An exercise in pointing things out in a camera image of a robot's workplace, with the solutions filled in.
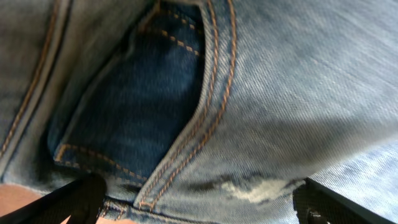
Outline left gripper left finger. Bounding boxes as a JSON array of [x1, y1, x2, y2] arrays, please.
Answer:
[[1, 174, 107, 224]]

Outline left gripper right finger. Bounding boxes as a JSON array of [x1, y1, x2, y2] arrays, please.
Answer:
[[293, 178, 394, 224]]

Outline light blue denim jeans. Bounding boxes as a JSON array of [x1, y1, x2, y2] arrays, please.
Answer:
[[1, 0, 397, 223]]

